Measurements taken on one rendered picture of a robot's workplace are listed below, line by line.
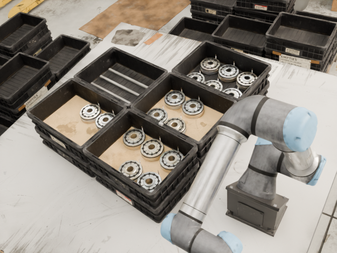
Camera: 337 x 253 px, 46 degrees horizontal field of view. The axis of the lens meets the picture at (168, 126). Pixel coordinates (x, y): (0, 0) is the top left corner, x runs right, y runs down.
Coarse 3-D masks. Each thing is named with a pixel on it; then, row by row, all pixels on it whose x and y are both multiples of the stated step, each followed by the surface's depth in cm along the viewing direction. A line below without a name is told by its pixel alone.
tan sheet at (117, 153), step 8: (120, 144) 179; (104, 152) 177; (112, 152) 176; (120, 152) 176; (128, 152) 175; (136, 152) 175; (104, 160) 174; (112, 160) 173; (120, 160) 173; (128, 160) 172; (136, 160) 172; (144, 160) 171; (144, 168) 168; (152, 168) 168; (160, 168) 168; (160, 176) 165
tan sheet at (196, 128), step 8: (160, 104) 193; (168, 112) 189; (176, 112) 189; (208, 112) 186; (216, 112) 186; (184, 120) 184; (192, 120) 184; (200, 120) 183; (208, 120) 183; (216, 120) 182; (192, 128) 181; (200, 128) 180; (208, 128) 180; (192, 136) 178; (200, 136) 177
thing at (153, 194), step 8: (136, 112) 177; (152, 120) 173; (160, 128) 170; (96, 136) 170; (176, 136) 165; (88, 144) 168; (192, 144) 162; (88, 152) 165; (192, 152) 159; (96, 160) 162; (184, 160) 156; (112, 168) 158; (176, 168) 154; (120, 176) 155; (168, 176) 152; (128, 184) 155; (136, 184) 152; (160, 184) 151; (144, 192) 149; (152, 192) 148
